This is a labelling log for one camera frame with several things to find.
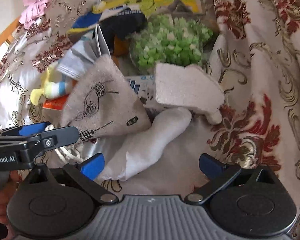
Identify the beige printed cloth pouch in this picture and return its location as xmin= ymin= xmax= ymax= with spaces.
xmin=59 ymin=55 xmax=151 ymax=141

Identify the white terry cloth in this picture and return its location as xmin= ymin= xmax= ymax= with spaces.
xmin=154 ymin=63 xmax=225 ymax=125

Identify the grey blue-trimmed sock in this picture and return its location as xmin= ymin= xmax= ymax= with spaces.
xmin=56 ymin=38 xmax=99 ymax=81

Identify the person's left hand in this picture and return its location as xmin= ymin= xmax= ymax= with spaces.
xmin=0 ymin=171 xmax=22 ymax=240

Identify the blue white paper box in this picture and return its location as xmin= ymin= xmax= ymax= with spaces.
xmin=126 ymin=75 xmax=164 ymax=111

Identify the grey tray with cartoon drawing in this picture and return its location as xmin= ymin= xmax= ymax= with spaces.
xmin=66 ymin=0 xmax=202 ymax=35

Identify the floral satin bedspread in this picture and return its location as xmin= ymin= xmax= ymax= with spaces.
xmin=0 ymin=0 xmax=300 ymax=240

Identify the orange white medicine box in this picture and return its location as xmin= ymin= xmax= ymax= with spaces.
xmin=43 ymin=95 xmax=68 ymax=111

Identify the dark navy striped sock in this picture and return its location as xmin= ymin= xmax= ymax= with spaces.
xmin=98 ymin=8 xmax=147 ymax=54

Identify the long white sock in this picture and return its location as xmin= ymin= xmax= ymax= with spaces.
xmin=97 ymin=107 xmax=192 ymax=181

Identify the yellow knitted sock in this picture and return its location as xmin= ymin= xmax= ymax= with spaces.
xmin=30 ymin=61 xmax=77 ymax=106

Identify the bag of green paper stars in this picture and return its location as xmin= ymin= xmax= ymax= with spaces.
xmin=129 ymin=14 xmax=214 ymax=74

